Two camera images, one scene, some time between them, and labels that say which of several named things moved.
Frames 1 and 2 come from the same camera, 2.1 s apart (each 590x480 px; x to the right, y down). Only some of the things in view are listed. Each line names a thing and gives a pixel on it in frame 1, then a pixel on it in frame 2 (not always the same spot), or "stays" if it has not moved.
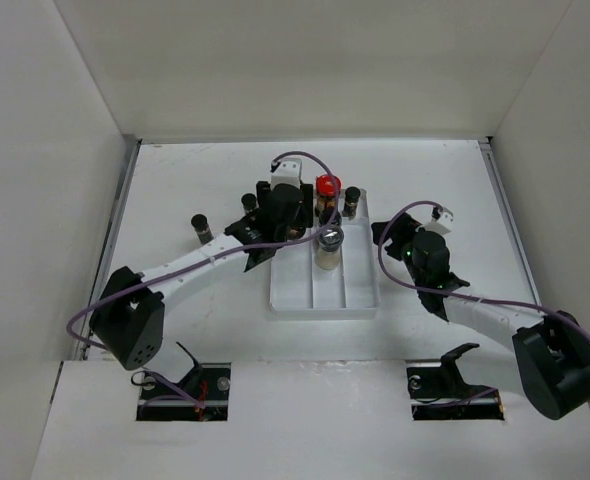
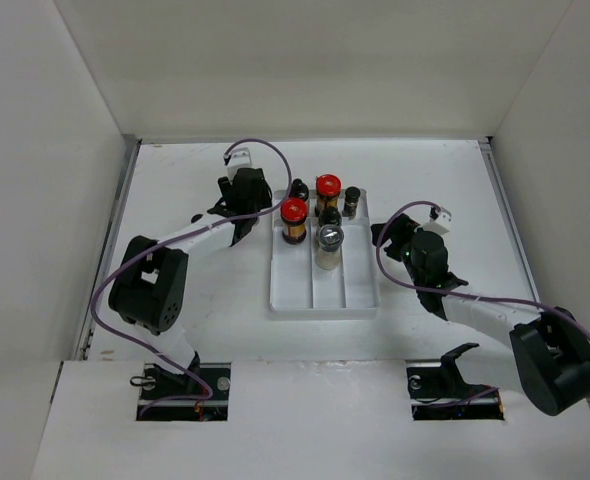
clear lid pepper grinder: [327, 254] stays
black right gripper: [399, 229] stays
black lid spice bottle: [352, 195] stays
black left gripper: [303, 214] → [262, 203]
